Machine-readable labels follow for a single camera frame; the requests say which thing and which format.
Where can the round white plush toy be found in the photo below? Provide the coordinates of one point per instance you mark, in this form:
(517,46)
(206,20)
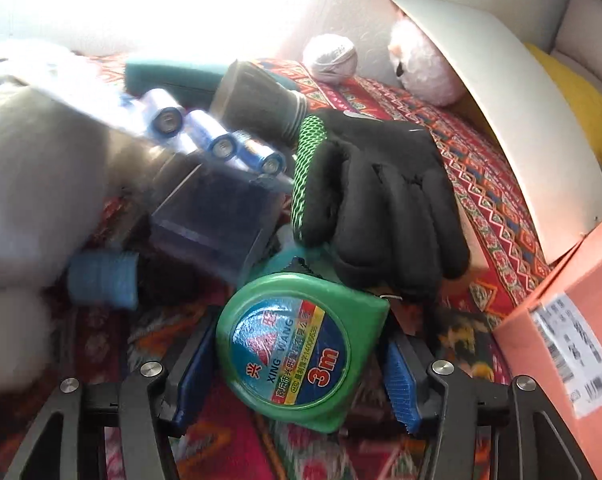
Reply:
(26,185)

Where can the orange cardboard box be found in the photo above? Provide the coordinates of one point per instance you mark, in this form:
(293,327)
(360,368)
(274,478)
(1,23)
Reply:
(546,360)

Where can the red patterned tablecloth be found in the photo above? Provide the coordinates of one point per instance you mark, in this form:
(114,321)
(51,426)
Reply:
(481,160)

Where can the teal case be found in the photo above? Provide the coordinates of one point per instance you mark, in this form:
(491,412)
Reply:
(176,75)

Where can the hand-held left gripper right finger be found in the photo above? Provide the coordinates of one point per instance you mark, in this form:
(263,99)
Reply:
(401,390)

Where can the black glove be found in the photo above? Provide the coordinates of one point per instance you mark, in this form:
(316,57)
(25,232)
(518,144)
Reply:
(381,195)

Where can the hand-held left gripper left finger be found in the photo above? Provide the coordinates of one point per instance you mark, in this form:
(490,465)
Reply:
(188,380)

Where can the white ball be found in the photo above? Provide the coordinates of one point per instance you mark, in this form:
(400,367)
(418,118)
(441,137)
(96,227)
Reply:
(329,57)

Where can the blue battery blister pack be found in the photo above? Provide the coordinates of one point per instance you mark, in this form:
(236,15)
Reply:
(206,132)

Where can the yellow pillow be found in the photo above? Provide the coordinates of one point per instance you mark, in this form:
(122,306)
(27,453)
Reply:
(586,105)

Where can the white fluffy toy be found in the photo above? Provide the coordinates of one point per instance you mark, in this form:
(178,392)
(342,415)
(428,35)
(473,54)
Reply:
(421,65)

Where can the clear plastic box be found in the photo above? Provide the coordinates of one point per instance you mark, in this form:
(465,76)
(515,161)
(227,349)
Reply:
(211,220)

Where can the green tape measure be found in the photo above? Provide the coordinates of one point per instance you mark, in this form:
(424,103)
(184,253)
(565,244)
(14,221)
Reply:
(291,350)

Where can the grey metal cup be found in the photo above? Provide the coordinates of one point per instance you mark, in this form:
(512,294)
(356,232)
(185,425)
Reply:
(253,102)

